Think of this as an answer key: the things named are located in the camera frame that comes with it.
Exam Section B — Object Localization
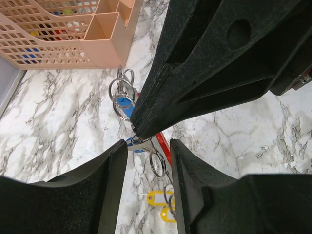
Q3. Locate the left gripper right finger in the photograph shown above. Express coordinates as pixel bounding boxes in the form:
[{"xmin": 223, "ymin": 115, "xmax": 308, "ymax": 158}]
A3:
[{"xmin": 170, "ymin": 139, "xmax": 312, "ymax": 234}]

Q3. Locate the yellow tag key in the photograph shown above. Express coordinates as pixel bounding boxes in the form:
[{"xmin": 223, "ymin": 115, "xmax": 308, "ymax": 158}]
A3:
[
  {"xmin": 160, "ymin": 207, "xmax": 176, "ymax": 223},
  {"xmin": 147, "ymin": 191, "xmax": 174, "ymax": 206}
]

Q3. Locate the blue tag key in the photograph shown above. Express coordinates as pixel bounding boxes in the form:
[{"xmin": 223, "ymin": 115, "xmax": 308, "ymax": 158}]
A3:
[{"xmin": 126, "ymin": 137, "xmax": 153, "ymax": 153}]

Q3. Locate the peach plastic file organizer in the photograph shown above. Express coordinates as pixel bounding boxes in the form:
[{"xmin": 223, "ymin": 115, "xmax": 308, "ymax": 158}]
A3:
[{"xmin": 0, "ymin": 0, "xmax": 142, "ymax": 70}]

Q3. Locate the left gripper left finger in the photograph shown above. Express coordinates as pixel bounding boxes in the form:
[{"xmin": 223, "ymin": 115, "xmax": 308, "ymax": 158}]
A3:
[{"xmin": 0, "ymin": 140, "xmax": 128, "ymax": 234}]

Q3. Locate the blue tag on holder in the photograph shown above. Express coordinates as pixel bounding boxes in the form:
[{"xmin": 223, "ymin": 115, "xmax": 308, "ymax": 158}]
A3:
[{"xmin": 113, "ymin": 95, "xmax": 135, "ymax": 118}]

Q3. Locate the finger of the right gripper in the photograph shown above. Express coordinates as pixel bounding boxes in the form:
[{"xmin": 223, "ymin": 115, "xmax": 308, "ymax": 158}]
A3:
[{"xmin": 130, "ymin": 0, "xmax": 312, "ymax": 139}]

